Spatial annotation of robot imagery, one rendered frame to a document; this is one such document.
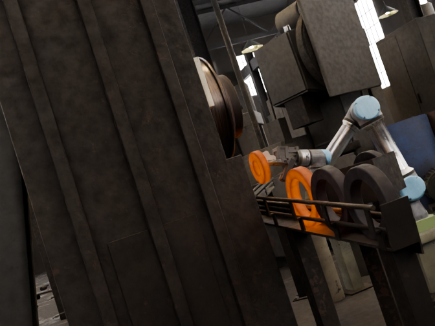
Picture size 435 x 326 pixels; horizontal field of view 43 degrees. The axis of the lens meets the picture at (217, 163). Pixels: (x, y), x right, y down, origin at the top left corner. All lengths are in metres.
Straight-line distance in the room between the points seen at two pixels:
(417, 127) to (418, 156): 0.27
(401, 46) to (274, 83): 1.88
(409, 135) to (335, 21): 1.47
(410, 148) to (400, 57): 2.04
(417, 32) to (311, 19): 1.68
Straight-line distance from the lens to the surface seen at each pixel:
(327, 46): 5.94
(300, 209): 1.75
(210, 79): 2.23
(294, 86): 6.05
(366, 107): 2.66
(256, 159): 2.52
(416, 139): 5.67
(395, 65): 7.52
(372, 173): 1.32
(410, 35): 7.26
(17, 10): 1.92
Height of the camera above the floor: 0.77
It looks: 3 degrees up
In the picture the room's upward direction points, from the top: 18 degrees counter-clockwise
